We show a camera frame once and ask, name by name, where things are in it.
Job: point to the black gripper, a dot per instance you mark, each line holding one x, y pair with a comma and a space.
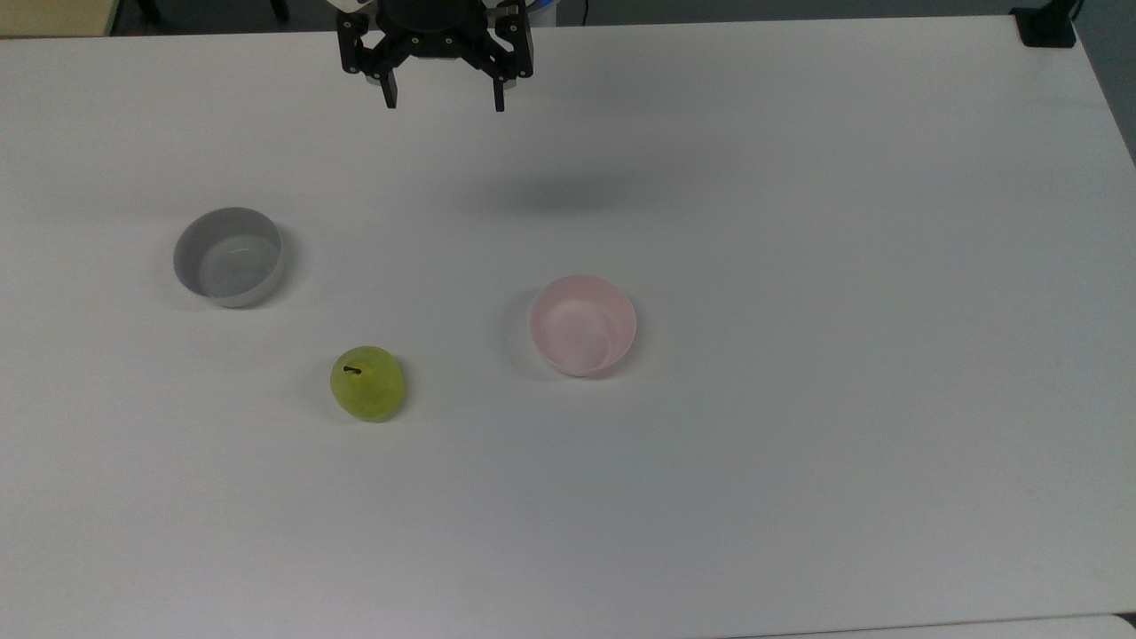
432, 27

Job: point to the green pear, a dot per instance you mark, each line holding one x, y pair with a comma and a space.
368, 386

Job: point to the grey bowl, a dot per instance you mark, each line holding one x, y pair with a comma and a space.
229, 259

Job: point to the pink bowl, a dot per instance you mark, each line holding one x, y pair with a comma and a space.
581, 328

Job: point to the black chair leg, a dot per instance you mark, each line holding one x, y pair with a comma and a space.
151, 9
279, 9

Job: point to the beige wooden desk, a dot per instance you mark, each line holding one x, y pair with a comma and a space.
53, 16

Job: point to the black table clamp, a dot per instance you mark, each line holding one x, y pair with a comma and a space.
1047, 27

